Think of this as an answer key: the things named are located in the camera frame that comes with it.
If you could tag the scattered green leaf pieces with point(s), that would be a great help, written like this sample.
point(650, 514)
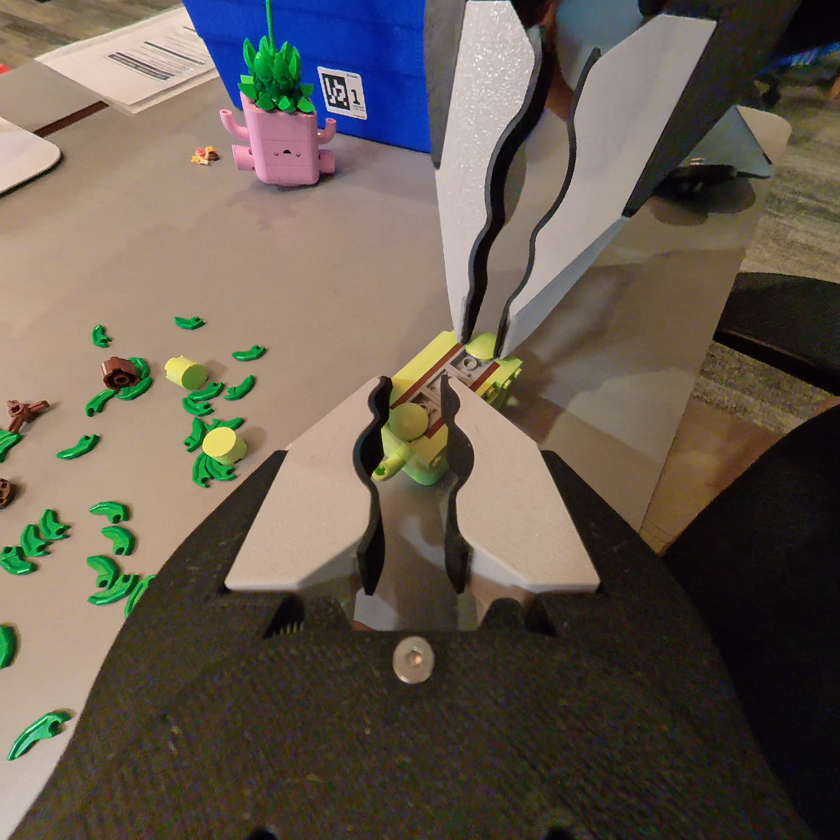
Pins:
point(189, 322)

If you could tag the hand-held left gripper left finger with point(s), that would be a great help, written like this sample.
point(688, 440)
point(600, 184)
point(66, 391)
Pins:
point(302, 518)

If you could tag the laminated paper sheet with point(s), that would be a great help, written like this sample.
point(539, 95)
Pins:
point(144, 65)

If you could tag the white book stand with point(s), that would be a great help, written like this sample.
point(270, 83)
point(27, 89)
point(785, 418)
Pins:
point(23, 154)

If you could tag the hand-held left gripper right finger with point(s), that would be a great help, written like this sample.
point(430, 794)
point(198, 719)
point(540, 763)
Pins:
point(518, 518)

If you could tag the pink toy brick flowerpot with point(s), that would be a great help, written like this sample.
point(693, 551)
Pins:
point(285, 151)

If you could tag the person's right hand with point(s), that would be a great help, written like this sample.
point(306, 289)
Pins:
point(558, 72)

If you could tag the black chair armrest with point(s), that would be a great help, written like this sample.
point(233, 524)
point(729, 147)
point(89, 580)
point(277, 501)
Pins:
point(781, 328)

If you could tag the blue plastic bin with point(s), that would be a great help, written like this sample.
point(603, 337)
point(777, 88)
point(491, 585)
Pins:
point(380, 39)

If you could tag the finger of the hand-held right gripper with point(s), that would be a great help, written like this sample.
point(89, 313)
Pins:
point(479, 118)
point(623, 131)

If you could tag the small orange flower piece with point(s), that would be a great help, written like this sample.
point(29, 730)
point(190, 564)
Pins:
point(205, 155)

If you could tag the lime green toy brick box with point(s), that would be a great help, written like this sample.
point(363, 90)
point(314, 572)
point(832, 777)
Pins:
point(420, 463)

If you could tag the brown branch piece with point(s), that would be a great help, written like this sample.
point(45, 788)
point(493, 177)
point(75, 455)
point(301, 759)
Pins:
point(26, 412)

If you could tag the brown barrel piece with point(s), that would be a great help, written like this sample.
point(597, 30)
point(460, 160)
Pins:
point(120, 373)

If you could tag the brown round piece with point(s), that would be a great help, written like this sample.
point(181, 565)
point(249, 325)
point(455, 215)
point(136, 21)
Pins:
point(5, 492)

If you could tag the lime cylinder brick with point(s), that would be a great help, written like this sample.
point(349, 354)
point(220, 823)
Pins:
point(224, 445)
point(186, 372)

